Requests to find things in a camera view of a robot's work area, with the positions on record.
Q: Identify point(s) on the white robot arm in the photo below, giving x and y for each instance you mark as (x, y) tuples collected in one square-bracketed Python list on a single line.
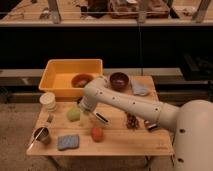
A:
[(192, 123)]

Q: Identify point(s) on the orange round toy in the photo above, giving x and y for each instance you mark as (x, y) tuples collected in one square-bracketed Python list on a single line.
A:
[(97, 134)]

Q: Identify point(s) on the red bowl in tray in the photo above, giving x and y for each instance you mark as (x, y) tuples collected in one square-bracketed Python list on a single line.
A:
[(81, 80)]

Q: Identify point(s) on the light blue cloth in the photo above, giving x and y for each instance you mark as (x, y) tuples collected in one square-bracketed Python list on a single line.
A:
[(138, 88)]

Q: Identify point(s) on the blue sponge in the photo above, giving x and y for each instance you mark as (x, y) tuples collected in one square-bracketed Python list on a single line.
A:
[(68, 142)]

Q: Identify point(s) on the brown grape bunch toy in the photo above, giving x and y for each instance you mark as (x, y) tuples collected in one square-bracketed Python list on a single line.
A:
[(132, 122)]

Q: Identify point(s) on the metal cup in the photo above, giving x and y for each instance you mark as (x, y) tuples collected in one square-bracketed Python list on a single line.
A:
[(44, 137)]

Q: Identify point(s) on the yellow plastic tray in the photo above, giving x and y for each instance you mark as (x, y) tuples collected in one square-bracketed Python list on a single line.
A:
[(58, 76)]

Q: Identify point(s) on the dark red bowl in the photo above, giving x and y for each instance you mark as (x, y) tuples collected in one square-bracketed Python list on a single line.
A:
[(119, 81)]

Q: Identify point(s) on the striped brown white block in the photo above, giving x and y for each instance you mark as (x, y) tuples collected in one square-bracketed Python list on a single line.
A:
[(150, 126)]

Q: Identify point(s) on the green round toy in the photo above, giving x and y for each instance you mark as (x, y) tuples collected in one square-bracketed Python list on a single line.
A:
[(73, 114)]

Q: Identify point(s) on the utensil in metal cup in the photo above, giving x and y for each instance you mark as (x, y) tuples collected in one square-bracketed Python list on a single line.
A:
[(35, 138)]

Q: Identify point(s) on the wooden table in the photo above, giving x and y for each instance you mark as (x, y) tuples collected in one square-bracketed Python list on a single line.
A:
[(118, 140)]

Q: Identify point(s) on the stack of white cups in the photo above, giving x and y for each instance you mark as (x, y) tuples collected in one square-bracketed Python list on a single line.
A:
[(48, 101)]

